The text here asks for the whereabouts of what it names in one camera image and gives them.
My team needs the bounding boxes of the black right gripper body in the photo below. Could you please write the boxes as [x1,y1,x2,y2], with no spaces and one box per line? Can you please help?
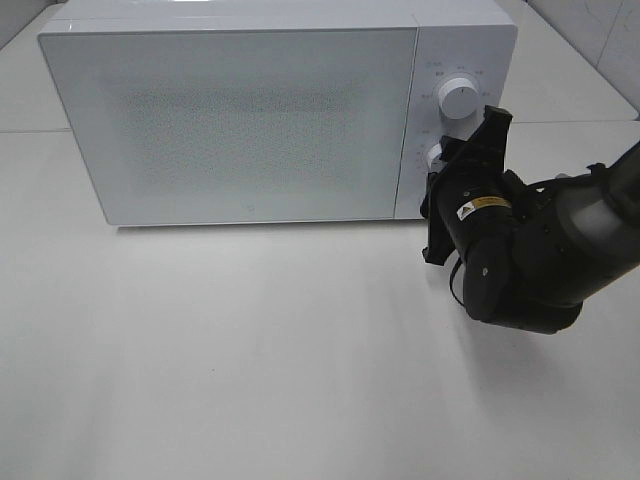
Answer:
[420,157,508,265]

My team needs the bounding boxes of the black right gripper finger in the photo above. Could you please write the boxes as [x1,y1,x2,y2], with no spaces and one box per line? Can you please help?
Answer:
[468,105,513,160]
[439,135,472,165]

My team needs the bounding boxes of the white microwave knob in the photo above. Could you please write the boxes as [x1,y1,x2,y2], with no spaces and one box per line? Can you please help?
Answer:
[426,143,443,172]
[435,73,480,120]

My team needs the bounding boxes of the white microwave door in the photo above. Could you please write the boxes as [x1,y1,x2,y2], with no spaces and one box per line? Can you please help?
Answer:
[39,29,416,227]

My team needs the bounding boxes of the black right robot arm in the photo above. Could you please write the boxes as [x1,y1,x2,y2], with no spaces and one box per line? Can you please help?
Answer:
[420,106,639,334]

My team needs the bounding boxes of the white microwave oven body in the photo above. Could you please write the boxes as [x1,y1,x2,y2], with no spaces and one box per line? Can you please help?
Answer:
[38,1,518,220]

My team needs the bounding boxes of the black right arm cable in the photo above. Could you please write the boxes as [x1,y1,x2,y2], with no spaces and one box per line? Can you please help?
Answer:
[447,254,466,307]

